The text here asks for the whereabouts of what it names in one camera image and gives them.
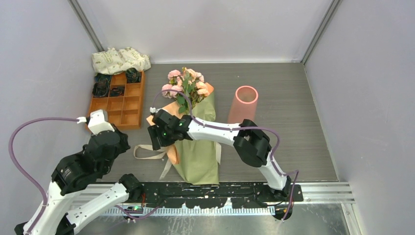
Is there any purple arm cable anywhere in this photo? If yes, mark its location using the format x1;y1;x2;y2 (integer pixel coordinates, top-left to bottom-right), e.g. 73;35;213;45
8;117;164;234
150;90;300;222

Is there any dark rolled sock middle left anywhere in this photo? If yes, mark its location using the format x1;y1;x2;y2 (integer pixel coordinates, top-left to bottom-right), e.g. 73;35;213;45
92;80;109;98

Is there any dark rolled sock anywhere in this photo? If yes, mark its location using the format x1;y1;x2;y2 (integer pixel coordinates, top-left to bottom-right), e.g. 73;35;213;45
109;86;125;97
125;68;141;84
94;73;112;83
92;80;109;98

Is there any pink cylindrical vase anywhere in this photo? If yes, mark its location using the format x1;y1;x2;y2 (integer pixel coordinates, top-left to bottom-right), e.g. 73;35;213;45
228;86;259;123

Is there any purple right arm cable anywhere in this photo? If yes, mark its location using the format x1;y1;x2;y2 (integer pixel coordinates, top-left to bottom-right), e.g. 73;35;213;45
150;90;300;222

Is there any dark rolled sock top right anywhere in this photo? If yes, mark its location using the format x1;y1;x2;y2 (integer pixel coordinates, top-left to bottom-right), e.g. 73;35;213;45
125;68;141;84

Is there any dark rolled sock top left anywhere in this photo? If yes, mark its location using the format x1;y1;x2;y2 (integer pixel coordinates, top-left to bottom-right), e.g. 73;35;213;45
94;73;112;83

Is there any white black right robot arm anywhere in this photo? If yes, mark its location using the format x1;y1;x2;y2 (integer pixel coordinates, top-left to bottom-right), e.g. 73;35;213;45
148;107;291;201

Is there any beige printed ribbon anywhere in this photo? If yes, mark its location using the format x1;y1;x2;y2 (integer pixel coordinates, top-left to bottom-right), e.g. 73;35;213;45
133;144;173;181

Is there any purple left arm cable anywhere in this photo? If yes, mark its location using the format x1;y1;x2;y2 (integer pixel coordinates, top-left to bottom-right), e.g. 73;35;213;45
8;117;164;234

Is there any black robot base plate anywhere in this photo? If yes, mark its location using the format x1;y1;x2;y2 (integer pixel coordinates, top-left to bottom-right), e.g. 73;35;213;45
126;182;290;209

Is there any cream printed cloth bag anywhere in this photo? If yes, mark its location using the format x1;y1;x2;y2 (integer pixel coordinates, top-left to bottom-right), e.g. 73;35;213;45
92;47;151;75

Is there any aluminium frame rail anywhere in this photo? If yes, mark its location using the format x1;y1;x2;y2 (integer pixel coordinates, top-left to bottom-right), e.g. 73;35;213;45
60;133;356;216

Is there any orange wooden compartment tray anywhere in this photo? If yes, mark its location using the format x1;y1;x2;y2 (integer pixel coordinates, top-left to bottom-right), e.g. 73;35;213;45
87;71;146;131

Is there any dark rolled sock middle centre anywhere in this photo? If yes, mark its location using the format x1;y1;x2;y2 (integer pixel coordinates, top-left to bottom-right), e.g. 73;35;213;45
109;86;125;97

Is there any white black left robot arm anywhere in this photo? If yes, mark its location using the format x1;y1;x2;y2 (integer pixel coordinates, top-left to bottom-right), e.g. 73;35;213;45
14;124;143;235

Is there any green paper flower bouquet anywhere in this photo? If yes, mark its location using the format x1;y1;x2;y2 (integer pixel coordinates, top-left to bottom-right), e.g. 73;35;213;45
161;67;211;114

